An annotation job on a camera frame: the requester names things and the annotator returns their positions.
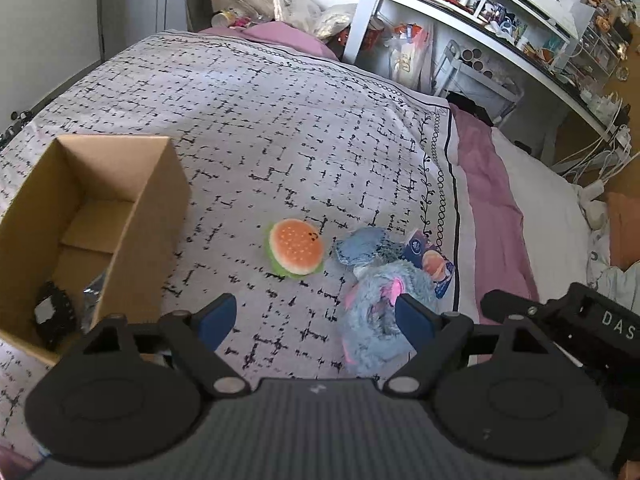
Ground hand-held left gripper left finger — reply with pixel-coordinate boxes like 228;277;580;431
64;294;251;400

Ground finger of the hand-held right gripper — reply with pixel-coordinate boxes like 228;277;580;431
480;289;547;322

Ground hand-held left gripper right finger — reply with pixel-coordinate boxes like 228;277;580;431
382;294;567;399

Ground blue fluffy plush toy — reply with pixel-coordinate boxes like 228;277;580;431
340;260;442;377

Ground blue printed packet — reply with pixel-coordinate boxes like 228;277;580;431
402;228;457;301

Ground light blue knit cloth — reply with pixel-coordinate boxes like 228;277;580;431
332;227;402;268

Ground brown cardboard box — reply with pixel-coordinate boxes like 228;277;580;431
0;135;192;366

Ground burger plush toy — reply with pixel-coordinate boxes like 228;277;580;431
265;218;326;278

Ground white crumpled clothes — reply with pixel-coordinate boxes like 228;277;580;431
582;230;640;307

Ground white duvet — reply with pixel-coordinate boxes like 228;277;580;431
492;127;617;307

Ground black frilly cloth item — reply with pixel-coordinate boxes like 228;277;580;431
32;281;83;351

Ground white black patterned blanket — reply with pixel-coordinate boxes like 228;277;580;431
0;30;482;463

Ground printed plastic bag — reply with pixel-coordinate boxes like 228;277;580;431
384;22;436;93

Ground clear drawer organizer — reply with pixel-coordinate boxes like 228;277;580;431
575;20;622;82

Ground white desk shelf riser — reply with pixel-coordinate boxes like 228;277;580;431
470;0;585;57

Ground white desk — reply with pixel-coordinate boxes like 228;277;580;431
345;0;632;161

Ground heap of plastic bags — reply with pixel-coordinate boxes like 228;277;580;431
245;0;358;42

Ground grey door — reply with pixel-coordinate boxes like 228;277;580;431
97;0;192;63

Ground white power cables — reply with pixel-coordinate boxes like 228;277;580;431
552;94;636;198

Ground white wire rack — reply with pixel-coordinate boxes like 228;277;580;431
432;40;524;127

